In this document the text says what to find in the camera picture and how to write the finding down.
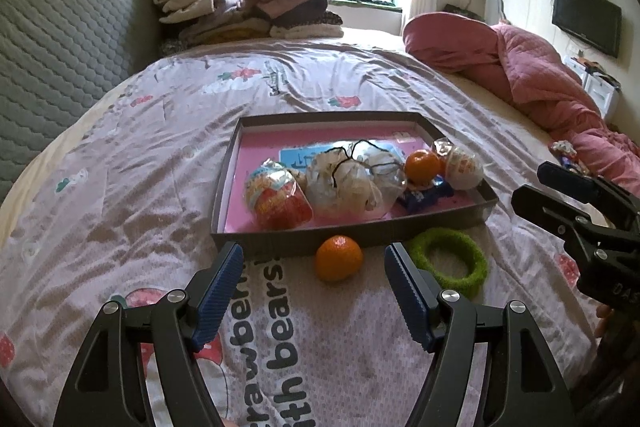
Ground colourful candy packet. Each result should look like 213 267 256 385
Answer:
548 139 594 176

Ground pink and blue book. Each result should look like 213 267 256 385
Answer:
224 126 482 234

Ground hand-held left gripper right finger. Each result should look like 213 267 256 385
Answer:
383 241 576 427

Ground white wrapped toy egg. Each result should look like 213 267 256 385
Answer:
432 139 485 192

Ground grey quilted headboard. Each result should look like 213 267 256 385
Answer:
0 0 167 208

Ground green fuzzy ring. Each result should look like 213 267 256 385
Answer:
407 227 489 299

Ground blue snack packet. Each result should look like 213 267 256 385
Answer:
397 174 455 214

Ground pile of folded clothes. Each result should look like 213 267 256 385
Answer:
145 0 345 46

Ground white storage drawers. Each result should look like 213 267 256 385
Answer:
564 54 624 118

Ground orange mandarin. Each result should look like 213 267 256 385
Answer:
314 234 365 283
403 149 447 186

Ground red snack packet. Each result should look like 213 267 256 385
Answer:
242 159 315 231

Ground white bag with black drawstring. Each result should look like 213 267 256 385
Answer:
304 139 409 219

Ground pink quilt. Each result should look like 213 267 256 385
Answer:
402 11 640 198

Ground shallow grey cardboard box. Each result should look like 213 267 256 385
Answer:
209 110 500 256

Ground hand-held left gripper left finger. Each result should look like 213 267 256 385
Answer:
52 241 246 427

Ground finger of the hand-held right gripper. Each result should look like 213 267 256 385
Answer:
537 160 640 230
510 184 603 240

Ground black wall television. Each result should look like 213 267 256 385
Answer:
551 0 624 59

